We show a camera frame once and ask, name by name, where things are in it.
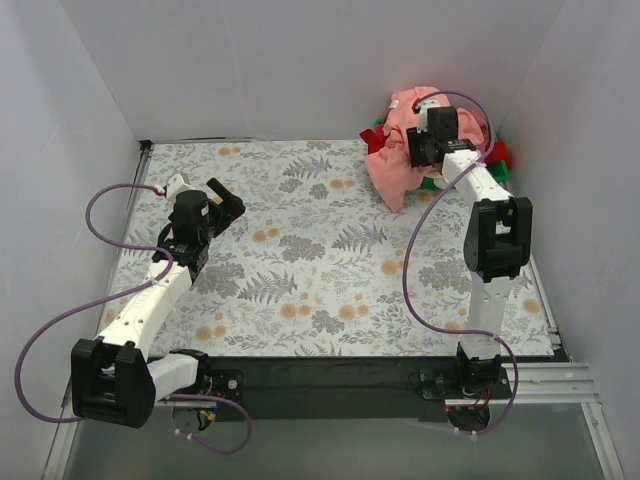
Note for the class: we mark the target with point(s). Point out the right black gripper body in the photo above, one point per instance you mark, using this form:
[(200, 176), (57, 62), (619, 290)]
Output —
[(415, 148)]

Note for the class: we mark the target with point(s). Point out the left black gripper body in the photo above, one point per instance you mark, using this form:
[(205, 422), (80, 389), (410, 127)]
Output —
[(221, 207)]

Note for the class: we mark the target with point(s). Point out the salmon pink t shirt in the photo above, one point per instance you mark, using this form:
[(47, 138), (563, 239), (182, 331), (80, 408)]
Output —
[(393, 184)]

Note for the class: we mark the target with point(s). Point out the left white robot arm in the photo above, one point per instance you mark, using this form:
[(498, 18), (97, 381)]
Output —
[(112, 377)]

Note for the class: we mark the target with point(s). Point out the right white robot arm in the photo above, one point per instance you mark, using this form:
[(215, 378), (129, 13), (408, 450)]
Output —
[(497, 244)]

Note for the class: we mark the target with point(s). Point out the magenta t shirt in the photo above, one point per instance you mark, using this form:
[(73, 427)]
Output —
[(388, 133)]

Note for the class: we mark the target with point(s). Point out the red t shirt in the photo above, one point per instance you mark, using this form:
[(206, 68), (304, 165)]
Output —
[(388, 151)]

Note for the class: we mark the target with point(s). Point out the green plastic bin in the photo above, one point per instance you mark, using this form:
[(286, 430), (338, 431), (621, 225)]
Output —
[(495, 170)]

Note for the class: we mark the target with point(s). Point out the floral table mat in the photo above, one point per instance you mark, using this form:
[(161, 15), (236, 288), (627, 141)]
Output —
[(318, 265)]

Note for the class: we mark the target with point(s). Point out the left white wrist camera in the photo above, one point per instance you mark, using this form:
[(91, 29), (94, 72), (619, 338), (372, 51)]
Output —
[(176, 184)]

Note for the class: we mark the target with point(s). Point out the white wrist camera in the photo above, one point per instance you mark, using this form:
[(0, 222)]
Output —
[(176, 184), (423, 105)]

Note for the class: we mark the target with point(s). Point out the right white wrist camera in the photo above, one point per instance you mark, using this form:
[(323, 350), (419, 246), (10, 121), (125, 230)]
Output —
[(423, 105)]

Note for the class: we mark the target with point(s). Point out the aluminium frame rail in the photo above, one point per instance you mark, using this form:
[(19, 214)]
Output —
[(551, 427)]

